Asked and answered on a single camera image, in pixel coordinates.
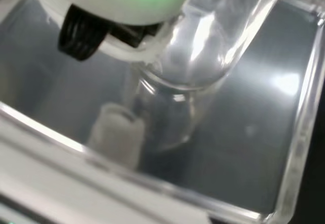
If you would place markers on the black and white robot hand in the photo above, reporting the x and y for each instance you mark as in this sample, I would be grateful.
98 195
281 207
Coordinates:
111 8

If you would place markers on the electronic balance with steel pan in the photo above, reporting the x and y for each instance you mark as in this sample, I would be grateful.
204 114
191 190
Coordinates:
127 142

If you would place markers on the black bench cloth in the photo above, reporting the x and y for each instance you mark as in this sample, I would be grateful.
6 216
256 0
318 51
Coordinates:
318 122

